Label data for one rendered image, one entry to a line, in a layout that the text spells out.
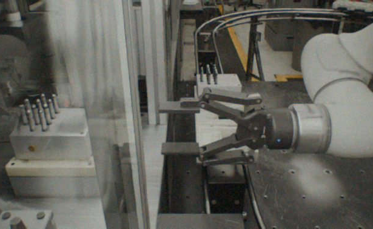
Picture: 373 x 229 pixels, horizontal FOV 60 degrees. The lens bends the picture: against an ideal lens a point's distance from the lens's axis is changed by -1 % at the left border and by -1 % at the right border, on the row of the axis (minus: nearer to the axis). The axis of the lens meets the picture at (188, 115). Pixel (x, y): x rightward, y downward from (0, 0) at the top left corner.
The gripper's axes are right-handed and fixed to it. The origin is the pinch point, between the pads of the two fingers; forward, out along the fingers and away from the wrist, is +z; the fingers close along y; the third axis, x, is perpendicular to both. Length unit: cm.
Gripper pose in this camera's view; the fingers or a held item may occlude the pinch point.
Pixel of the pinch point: (174, 128)
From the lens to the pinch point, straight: 58.0
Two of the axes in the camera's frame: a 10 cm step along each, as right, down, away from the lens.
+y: 0.0, -8.7, -4.9
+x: 0.0, 4.9, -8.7
